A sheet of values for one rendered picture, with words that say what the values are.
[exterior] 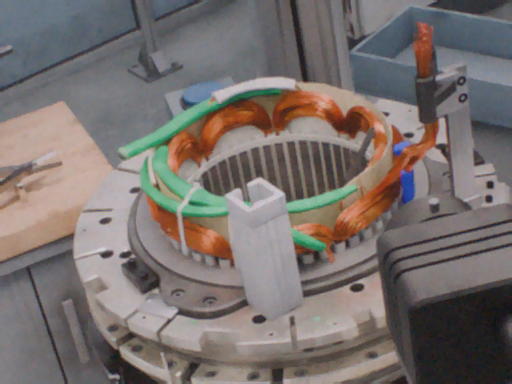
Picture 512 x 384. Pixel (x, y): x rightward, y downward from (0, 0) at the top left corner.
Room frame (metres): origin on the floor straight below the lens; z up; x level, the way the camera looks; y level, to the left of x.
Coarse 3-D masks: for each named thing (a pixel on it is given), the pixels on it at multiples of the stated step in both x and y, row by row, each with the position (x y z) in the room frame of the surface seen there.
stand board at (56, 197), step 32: (0, 128) 1.05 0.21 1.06; (32, 128) 1.03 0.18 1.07; (64, 128) 1.02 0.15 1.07; (0, 160) 0.99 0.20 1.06; (64, 160) 0.96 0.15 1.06; (96, 160) 0.95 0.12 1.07; (32, 192) 0.92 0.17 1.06; (64, 192) 0.91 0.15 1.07; (0, 224) 0.88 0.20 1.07; (32, 224) 0.87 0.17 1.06; (64, 224) 0.88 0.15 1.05; (0, 256) 0.86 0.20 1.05
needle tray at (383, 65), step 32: (384, 32) 1.09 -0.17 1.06; (416, 32) 1.12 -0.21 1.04; (448, 32) 1.10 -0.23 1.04; (480, 32) 1.07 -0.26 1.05; (352, 64) 1.05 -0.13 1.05; (384, 64) 1.03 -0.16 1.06; (448, 64) 1.07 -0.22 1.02; (480, 64) 1.05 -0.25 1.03; (384, 96) 1.03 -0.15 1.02; (480, 96) 0.96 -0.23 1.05; (480, 128) 0.97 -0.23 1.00
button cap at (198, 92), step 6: (198, 84) 1.09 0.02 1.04; (204, 84) 1.09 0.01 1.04; (210, 84) 1.09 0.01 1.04; (216, 84) 1.08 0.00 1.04; (186, 90) 1.09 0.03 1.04; (192, 90) 1.08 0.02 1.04; (198, 90) 1.08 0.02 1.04; (204, 90) 1.08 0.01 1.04; (210, 90) 1.07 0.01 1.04; (216, 90) 1.07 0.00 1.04; (186, 96) 1.07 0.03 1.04; (192, 96) 1.07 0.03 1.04; (198, 96) 1.07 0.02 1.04; (204, 96) 1.07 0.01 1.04; (210, 96) 1.06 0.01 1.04; (186, 102) 1.07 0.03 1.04; (192, 102) 1.06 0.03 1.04; (198, 102) 1.06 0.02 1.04
